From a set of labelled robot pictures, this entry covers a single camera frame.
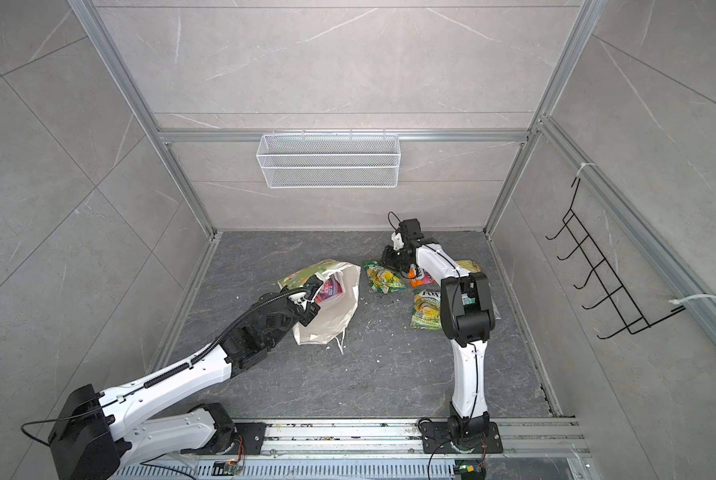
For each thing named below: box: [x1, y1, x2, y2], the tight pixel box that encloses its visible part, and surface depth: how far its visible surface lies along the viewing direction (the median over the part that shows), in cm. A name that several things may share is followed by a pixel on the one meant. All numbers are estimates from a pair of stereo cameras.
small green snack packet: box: [363, 260, 406, 294], surface depth 103 cm
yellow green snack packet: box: [410, 289, 442, 331], surface depth 95 cm
